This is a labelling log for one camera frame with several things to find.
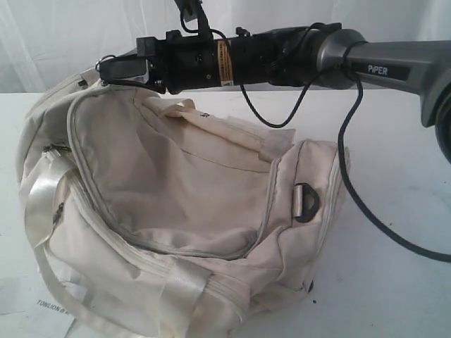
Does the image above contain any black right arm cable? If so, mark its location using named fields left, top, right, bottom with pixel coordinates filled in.
left=239, top=23, right=451, bottom=263

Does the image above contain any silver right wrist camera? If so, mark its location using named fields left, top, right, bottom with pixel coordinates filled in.
left=175, top=0, right=213, bottom=39

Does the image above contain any metal zipper pull ring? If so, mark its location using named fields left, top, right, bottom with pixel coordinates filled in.
left=94, top=53, right=117, bottom=87

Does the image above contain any cream fabric duffel bag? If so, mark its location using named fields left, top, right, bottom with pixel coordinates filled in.
left=16, top=69, right=349, bottom=337

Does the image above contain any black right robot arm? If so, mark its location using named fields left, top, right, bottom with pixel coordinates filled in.
left=97, top=23, right=450, bottom=156

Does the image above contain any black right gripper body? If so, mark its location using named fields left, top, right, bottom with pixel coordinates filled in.
left=159, top=30, right=221, bottom=94

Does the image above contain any white printed paper sheet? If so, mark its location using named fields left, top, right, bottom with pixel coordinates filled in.
left=30, top=267, right=92, bottom=321

